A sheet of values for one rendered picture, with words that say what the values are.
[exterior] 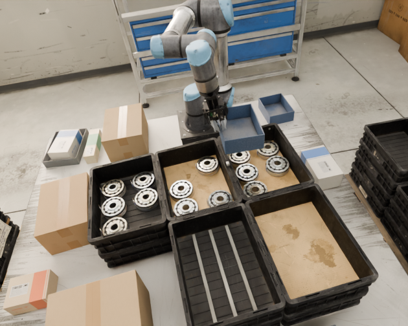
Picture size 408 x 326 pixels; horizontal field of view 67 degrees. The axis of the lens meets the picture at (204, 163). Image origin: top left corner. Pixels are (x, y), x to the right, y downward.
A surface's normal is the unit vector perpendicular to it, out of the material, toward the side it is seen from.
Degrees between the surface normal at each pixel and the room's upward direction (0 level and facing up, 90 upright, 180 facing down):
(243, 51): 90
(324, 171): 0
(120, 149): 90
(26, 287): 0
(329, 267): 0
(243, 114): 90
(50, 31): 90
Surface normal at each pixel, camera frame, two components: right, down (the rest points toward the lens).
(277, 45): 0.14, 0.70
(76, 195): -0.11, -0.69
